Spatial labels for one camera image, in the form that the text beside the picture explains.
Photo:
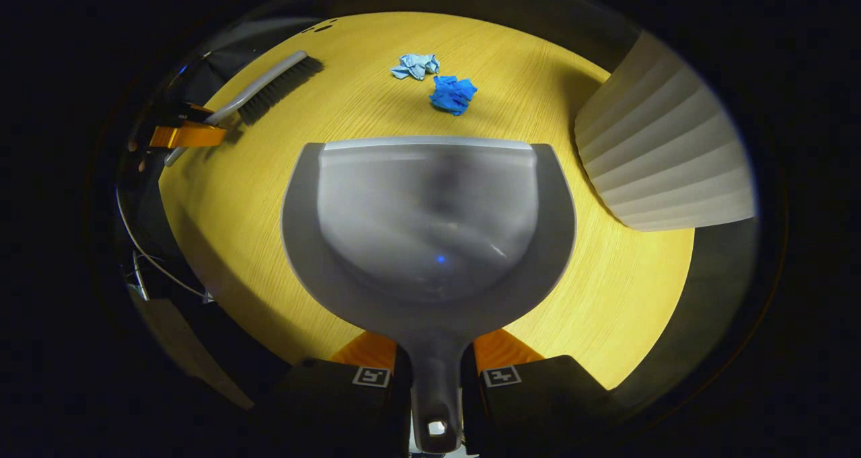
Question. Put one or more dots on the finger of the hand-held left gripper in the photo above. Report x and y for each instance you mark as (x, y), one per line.
(192, 136)
(185, 113)

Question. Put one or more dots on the white ribbed garbage bin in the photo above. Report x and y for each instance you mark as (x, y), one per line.
(666, 148)

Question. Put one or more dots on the grey dustpan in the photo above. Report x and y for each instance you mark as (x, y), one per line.
(430, 229)

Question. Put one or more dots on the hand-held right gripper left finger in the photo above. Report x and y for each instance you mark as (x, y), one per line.
(336, 404)

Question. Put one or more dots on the light blue paper trash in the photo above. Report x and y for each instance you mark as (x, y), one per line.
(415, 65)

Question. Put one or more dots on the wooden desktop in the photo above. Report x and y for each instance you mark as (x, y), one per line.
(255, 209)

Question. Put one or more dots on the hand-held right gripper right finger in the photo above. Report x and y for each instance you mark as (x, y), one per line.
(538, 404)

